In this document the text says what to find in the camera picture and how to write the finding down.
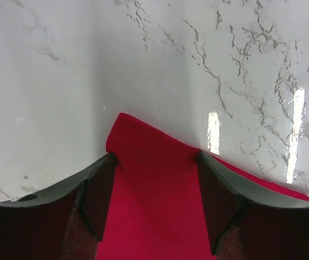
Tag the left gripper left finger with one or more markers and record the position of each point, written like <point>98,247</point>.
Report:
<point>64,221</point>

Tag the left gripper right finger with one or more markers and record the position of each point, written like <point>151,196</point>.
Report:
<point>248,218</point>

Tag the crimson red t shirt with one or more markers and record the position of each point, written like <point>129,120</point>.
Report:
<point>156,209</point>

